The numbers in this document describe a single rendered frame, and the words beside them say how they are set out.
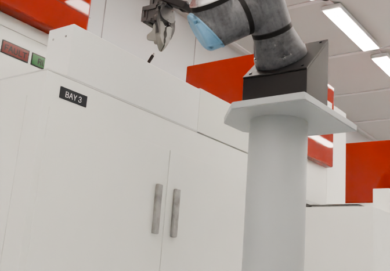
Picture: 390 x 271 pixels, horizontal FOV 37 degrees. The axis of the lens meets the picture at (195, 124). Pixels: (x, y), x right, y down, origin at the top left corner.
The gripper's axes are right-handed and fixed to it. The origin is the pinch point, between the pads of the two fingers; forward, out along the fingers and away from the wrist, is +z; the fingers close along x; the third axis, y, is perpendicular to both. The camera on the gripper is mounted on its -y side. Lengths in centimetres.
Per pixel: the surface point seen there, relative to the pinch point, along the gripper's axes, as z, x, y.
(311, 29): -168, -342, 107
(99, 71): 18.9, 29.6, -4.2
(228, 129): 18.7, -32.5, -5.3
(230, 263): 63, -38, -6
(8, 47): -4, 15, 58
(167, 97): 17.4, 1.3, -4.7
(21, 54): -4, 9, 58
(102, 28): -116, -168, 203
